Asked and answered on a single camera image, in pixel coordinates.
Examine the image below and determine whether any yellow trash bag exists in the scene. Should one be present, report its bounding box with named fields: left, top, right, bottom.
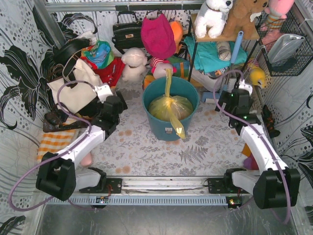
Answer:
left=148, top=69, right=194, bottom=139

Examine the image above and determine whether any teal folded cloth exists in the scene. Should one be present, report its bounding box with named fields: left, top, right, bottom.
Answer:
left=184, top=37, right=247, bottom=73

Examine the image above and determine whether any brown patterned bag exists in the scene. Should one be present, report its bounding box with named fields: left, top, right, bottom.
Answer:
left=43, top=102, right=100, bottom=133

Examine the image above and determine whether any magenta fuzzy bag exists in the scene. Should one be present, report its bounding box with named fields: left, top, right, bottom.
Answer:
left=141, top=13, right=176, bottom=59

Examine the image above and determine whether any purple orange toy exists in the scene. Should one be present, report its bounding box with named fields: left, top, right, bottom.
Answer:
left=242, top=143, right=259, bottom=170

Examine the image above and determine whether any pink pig plush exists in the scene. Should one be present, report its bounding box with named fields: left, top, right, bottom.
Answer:
left=150, top=57, right=177, bottom=79

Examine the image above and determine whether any red cloth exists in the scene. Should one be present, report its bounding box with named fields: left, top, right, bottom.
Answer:
left=88, top=57, right=125, bottom=87

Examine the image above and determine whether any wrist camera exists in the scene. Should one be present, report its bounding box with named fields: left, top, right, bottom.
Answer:
left=93, top=83, right=113, bottom=103
left=238, top=79, right=253, bottom=96

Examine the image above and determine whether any white husky plush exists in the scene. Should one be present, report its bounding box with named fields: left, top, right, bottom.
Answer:
left=194, top=0, right=233, bottom=39

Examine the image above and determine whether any white lamb plush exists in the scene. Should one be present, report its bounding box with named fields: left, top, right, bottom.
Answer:
left=121, top=47, right=148, bottom=82

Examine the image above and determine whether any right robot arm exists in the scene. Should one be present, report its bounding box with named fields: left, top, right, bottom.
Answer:
left=215, top=89, right=300, bottom=209

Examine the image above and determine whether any yellow duck plush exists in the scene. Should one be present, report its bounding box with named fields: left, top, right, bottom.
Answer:
left=247, top=60, right=266, bottom=89

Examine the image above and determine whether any orange plush toy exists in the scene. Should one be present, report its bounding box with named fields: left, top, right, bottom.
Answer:
left=169, top=21, right=183, bottom=53

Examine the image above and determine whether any pink plush toy top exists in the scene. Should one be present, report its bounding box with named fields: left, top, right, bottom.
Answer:
left=263, top=0, right=294, bottom=29

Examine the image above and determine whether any brown dog plush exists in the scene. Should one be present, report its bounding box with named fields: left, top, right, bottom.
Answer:
left=222, top=0, right=269, bottom=39

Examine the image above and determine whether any pink cylinder toy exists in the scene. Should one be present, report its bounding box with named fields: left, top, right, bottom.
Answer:
left=80, top=152, right=92, bottom=167

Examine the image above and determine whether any orange checkered towel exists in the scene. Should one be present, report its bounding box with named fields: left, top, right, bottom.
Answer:
left=36, top=130, right=78, bottom=163

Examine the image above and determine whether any rainbow striped cloth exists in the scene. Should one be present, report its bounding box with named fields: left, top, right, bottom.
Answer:
left=142, top=56, right=190, bottom=89

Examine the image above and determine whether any silver pouch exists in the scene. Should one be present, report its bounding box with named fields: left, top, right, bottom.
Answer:
left=268, top=34, right=306, bottom=64

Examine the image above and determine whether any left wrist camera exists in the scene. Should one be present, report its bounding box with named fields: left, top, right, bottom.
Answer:
left=93, top=83, right=113, bottom=103

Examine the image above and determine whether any cream canvas tote bag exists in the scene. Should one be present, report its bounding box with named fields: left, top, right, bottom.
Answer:
left=59, top=59, right=102, bottom=113

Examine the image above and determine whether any black shelf rack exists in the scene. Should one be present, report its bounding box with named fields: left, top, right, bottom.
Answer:
left=184, top=13, right=265, bottom=96

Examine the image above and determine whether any black leather handbag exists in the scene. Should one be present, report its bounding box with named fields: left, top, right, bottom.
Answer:
left=112, top=11, right=144, bottom=54

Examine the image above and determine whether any teal trash bin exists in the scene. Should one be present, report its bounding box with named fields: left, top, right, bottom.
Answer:
left=142, top=76, right=200, bottom=141

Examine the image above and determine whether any black wire basket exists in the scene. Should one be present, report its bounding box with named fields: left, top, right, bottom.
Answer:
left=255, top=11, right=313, bottom=77

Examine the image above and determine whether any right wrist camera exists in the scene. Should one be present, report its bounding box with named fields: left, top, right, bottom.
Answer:
left=238, top=79, right=253, bottom=96

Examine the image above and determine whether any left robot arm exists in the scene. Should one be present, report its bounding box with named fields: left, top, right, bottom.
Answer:
left=36, top=91, right=128, bottom=201

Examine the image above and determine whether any colorful patterned bag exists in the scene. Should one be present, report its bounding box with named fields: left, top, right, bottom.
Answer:
left=80, top=41, right=114, bottom=70

